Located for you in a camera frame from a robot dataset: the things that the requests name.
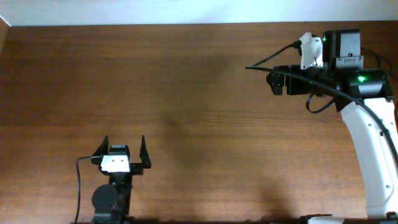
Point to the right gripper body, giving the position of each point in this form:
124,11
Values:
297,85

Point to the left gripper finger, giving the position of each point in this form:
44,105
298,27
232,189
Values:
103,147
144,155

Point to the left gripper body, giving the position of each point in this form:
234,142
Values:
124,177

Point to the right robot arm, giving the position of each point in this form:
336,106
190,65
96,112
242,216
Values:
332,65

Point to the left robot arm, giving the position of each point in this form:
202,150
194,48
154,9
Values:
111,201

